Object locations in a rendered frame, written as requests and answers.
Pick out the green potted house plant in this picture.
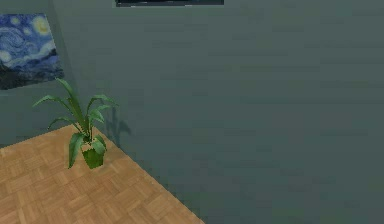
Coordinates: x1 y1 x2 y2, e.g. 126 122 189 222
32 77 119 170

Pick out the blue starry night painting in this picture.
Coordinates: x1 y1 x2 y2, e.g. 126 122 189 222
0 13 65 91

